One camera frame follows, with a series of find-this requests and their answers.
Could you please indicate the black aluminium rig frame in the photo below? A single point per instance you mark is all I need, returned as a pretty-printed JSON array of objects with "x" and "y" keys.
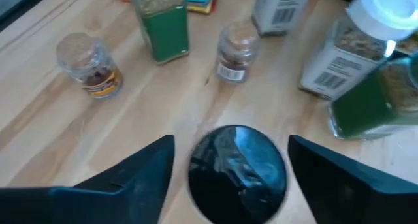
[{"x": 19, "y": 10}]

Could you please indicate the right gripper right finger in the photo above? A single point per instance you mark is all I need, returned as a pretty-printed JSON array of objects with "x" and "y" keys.
[{"x": 352, "y": 198}]

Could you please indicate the white-lid bagel seasoning jar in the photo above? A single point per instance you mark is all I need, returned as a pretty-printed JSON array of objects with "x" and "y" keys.
[
  {"x": 346, "y": 64},
  {"x": 281, "y": 8}
]

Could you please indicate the green-lid oregano glass jar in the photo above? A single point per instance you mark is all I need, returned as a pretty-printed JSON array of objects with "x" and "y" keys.
[
  {"x": 166, "y": 34},
  {"x": 365, "y": 106}
]

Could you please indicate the purple label black-lid spice bottle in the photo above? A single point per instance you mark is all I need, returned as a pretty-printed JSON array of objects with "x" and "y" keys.
[{"x": 235, "y": 178}]

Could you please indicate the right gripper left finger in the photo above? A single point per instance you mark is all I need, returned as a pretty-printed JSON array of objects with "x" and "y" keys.
[{"x": 114, "y": 201}]

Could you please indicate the small cork-lid glass spice jar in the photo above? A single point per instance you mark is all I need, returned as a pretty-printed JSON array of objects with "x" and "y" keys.
[
  {"x": 88, "y": 64},
  {"x": 236, "y": 54}
]

